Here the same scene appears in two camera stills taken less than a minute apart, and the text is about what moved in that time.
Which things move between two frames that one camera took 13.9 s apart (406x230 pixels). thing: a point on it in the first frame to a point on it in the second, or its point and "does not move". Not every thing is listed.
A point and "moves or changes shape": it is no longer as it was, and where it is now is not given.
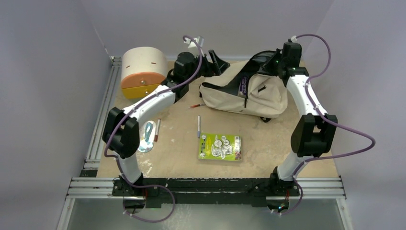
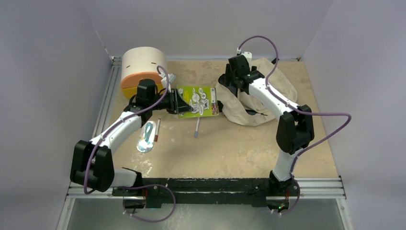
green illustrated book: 218,147 to 203,99
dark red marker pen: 156,137 does not move
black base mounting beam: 253,190 does not move
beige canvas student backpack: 257,89 moves or changes shape
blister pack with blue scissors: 148,137 does not move
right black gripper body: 282,64 to 228,77
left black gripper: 219,65 to 176,105
